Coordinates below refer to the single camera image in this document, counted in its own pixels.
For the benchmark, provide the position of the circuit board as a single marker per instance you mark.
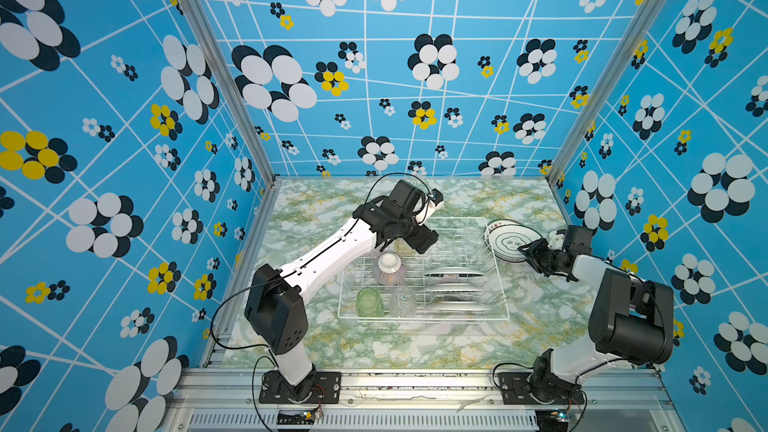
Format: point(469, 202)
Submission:
point(299, 418)
point(551, 421)

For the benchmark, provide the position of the aluminium front rail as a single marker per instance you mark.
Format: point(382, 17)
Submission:
point(419, 400)

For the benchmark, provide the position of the right circuit board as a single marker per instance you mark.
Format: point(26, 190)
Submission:
point(551, 421)

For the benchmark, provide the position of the yellow glass cup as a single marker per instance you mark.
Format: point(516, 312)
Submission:
point(402, 248)

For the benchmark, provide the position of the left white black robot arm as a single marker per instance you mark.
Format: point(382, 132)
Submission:
point(277, 298)

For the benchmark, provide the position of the clear glass cup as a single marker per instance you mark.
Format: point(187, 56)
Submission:
point(402, 303)

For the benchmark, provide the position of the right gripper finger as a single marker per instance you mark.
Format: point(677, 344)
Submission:
point(532, 262)
point(529, 248)

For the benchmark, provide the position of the green rimmed white plate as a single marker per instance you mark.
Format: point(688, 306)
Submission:
point(510, 235)

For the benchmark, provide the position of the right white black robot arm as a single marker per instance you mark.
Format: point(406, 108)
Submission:
point(631, 320)

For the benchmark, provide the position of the orange sunburst plate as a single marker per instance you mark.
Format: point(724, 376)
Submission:
point(489, 235)

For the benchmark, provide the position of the left circuit board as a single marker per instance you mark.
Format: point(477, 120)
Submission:
point(299, 418)

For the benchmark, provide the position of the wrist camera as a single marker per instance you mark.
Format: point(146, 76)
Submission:
point(434, 201)
point(556, 239)

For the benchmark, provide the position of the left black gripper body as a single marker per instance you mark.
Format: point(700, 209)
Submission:
point(417, 235)

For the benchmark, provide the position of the right aluminium frame post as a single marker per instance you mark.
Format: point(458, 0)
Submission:
point(635, 33)

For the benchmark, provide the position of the dark rimmed white plate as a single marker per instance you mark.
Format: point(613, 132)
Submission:
point(453, 275)

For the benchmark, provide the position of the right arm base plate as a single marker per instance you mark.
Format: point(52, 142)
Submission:
point(519, 388)

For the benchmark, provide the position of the white wire dish rack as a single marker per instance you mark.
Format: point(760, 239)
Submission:
point(460, 244)

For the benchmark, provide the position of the front white plate in rack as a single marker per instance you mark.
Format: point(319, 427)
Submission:
point(448, 306)

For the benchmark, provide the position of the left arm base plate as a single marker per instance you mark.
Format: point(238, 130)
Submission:
point(319, 387)

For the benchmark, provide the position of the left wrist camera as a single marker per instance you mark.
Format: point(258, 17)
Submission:
point(434, 201)

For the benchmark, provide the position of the left aluminium frame post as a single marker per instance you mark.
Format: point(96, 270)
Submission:
point(201, 28)

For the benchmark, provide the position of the aluminium frame post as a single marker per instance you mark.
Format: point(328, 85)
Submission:
point(201, 28)
point(635, 33)

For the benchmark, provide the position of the green glass cup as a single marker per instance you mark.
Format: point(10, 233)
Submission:
point(369, 303)

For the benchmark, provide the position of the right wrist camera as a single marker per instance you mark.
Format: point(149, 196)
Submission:
point(556, 239)

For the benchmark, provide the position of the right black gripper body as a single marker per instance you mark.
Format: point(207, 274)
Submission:
point(545, 258)

